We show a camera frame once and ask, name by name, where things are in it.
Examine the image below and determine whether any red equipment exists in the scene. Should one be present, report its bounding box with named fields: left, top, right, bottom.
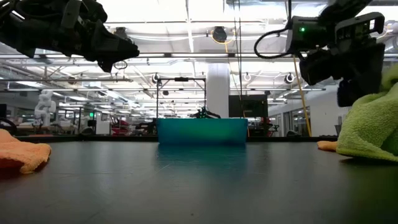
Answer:
left=109, top=118, right=133, bottom=136

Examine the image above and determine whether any green microfiber towel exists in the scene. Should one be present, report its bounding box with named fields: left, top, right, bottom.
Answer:
left=335, top=63, right=398, bottom=163

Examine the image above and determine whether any black wall screen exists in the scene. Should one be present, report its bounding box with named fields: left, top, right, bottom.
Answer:
left=228, top=94, right=269, bottom=118

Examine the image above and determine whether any orange microfiber towel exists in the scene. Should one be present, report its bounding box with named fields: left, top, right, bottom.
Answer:
left=0, top=128, right=53, bottom=175
left=316, top=140, right=338, bottom=152

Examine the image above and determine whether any yellow hanging cord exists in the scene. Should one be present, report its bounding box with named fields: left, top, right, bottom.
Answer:
left=292, top=54, right=313, bottom=138

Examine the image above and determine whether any black camera rig frame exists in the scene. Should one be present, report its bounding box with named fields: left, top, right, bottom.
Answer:
left=155, top=76, right=208, bottom=119

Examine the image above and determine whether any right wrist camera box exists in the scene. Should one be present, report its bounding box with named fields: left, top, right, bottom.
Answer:
left=298, top=51, right=339, bottom=87

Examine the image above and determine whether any black right camera cable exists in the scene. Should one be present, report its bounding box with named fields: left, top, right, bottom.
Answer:
left=253, top=27, right=295, bottom=60

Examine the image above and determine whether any long light bar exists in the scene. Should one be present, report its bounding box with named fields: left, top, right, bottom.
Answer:
left=34, top=52, right=299, bottom=58

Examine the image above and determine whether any white pillar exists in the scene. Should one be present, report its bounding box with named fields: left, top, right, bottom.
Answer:
left=206, top=63, right=231, bottom=118

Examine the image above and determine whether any blue plastic bin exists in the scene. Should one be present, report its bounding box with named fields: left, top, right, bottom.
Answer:
left=156, top=117, right=249, bottom=146

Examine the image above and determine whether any white cabinet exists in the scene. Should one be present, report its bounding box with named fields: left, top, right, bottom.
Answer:
left=95, top=111, right=112, bottom=135

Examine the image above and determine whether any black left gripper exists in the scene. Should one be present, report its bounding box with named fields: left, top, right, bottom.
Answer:
left=24, top=0, right=140, bottom=73

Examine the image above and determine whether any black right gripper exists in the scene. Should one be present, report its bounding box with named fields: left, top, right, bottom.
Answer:
left=333, top=11, right=387, bottom=108

